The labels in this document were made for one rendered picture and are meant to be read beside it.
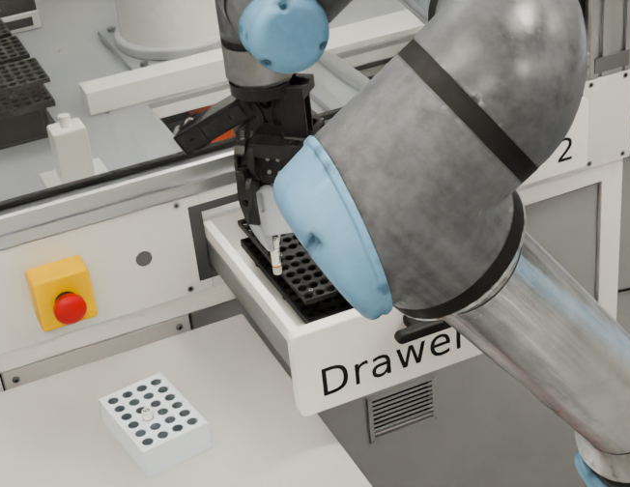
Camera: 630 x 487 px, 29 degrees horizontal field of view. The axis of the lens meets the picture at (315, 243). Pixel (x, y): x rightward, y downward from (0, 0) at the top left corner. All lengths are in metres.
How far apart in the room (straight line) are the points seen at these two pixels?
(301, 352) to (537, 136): 0.62
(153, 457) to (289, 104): 0.43
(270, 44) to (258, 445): 0.53
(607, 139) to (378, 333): 0.65
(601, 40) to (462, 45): 1.06
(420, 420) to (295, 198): 1.23
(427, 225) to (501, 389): 1.28
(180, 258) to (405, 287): 0.85
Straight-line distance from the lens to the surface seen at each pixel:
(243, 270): 1.49
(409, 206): 0.74
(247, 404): 1.49
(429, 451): 2.00
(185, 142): 1.33
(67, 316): 1.51
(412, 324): 1.33
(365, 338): 1.34
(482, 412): 2.02
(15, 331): 1.59
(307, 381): 1.34
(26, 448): 1.50
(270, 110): 1.28
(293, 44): 1.10
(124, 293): 1.60
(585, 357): 0.90
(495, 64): 0.74
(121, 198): 1.54
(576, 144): 1.81
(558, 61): 0.76
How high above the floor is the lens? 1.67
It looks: 31 degrees down
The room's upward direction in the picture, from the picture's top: 6 degrees counter-clockwise
